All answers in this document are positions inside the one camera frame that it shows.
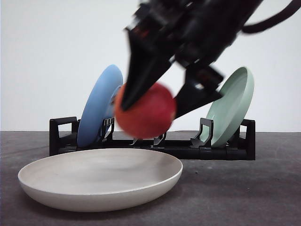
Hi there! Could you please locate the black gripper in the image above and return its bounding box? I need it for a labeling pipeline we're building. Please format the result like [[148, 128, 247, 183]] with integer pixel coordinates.
[[122, 0, 262, 118]]

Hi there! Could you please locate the blue plate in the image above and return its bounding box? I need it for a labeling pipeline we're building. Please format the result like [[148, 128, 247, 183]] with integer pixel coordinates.
[[77, 65, 123, 147]]

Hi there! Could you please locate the mint green plate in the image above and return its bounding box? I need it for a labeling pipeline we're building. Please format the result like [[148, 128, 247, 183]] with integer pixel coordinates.
[[202, 66, 254, 147]]

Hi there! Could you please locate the white plate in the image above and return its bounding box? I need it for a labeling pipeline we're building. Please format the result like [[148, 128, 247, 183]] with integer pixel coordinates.
[[18, 148, 183, 212]]

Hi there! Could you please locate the black cable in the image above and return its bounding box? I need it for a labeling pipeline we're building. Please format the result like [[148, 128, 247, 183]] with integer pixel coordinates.
[[242, 0, 301, 33]]

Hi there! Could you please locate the black plate rack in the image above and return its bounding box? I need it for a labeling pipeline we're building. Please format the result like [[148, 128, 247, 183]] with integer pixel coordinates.
[[49, 117, 256, 161]]

